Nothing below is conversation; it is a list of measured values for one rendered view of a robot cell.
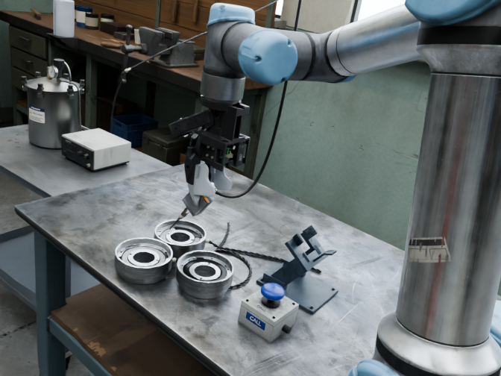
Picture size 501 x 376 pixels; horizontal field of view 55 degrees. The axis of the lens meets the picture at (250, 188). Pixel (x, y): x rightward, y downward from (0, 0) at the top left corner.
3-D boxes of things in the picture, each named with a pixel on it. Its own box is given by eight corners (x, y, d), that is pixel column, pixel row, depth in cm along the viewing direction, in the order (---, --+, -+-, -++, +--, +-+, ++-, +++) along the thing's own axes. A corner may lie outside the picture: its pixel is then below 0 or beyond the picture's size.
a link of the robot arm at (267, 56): (323, 37, 71) (283, 25, 79) (259, 30, 65) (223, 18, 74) (313, 90, 74) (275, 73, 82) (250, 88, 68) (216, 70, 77)
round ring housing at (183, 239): (156, 264, 94) (157, 245, 92) (150, 236, 103) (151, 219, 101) (209, 262, 97) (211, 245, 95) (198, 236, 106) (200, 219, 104)
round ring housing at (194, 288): (238, 299, 87) (241, 280, 86) (180, 304, 84) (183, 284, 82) (223, 266, 96) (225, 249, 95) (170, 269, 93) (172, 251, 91)
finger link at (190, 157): (186, 186, 88) (194, 139, 85) (180, 183, 88) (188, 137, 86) (203, 182, 91) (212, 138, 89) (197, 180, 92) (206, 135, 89)
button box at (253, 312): (237, 321, 82) (241, 298, 80) (262, 305, 87) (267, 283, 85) (274, 348, 77) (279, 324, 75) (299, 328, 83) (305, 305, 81)
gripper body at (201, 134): (220, 175, 84) (229, 108, 79) (184, 160, 88) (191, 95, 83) (246, 166, 90) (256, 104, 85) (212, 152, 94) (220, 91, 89)
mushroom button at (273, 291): (252, 310, 81) (256, 286, 79) (266, 301, 84) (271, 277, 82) (271, 323, 79) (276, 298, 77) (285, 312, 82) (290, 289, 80)
